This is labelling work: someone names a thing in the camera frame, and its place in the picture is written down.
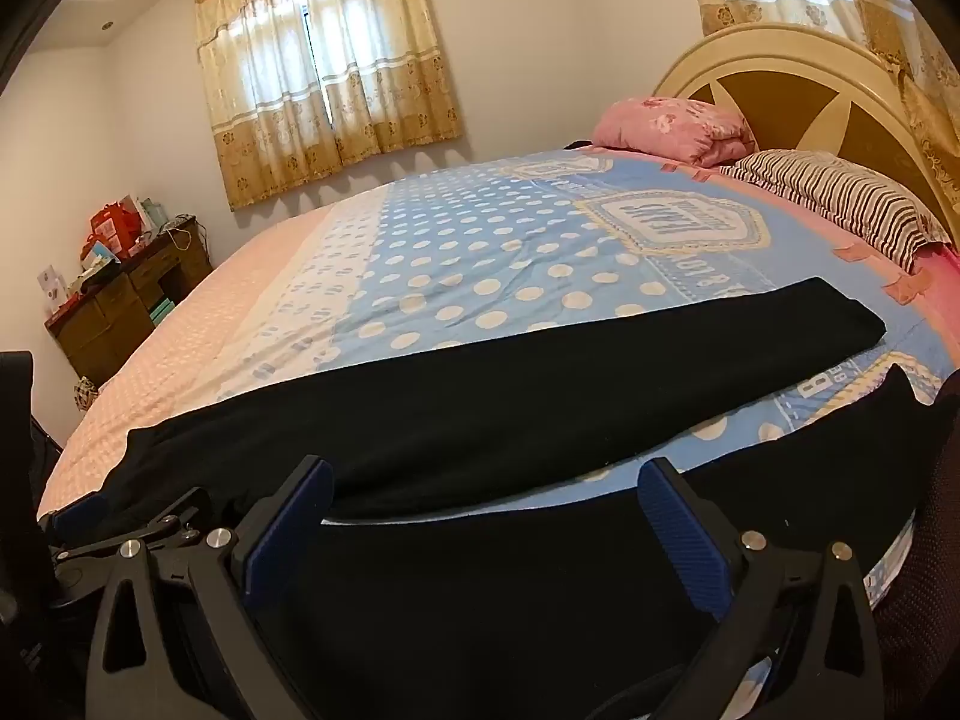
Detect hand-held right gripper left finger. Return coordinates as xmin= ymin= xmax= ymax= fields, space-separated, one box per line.
xmin=84 ymin=456 xmax=336 ymax=720

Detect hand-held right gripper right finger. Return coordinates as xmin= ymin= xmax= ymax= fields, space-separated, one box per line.
xmin=600 ymin=456 xmax=893 ymax=720

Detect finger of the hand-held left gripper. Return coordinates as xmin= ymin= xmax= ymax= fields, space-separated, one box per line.
xmin=37 ymin=486 xmax=212 ymax=562

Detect black pants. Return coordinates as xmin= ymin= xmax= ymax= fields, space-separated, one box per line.
xmin=103 ymin=277 xmax=935 ymax=720

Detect brown wooden dresser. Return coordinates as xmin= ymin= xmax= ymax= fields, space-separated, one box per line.
xmin=43 ymin=214 xmax=215 ymax=391

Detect dark reddish mesh cloth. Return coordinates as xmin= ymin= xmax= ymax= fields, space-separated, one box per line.
xmin=874 ymin=371 xmax=960 ymax=700

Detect red bag on dresser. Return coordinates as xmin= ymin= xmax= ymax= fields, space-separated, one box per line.
xmin=88 ymin=201 xmax=145 ymax=250

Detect blue polka dot bedspread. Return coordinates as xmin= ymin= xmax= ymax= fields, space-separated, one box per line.
xmin=36 ymin=142 xmax=960 ymax=691

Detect striped pillow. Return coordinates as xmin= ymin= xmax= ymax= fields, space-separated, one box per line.
xmin=729 ymin=148 xmax=953 ymax=275

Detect pink floral pillow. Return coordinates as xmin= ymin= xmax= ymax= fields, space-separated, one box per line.
xmin=591 ymin=95 xmax=757 ymax=168

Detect cream and brown headboard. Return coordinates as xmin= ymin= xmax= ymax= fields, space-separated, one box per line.
xmin=651 ymin=22 xmax=960 ymax=241

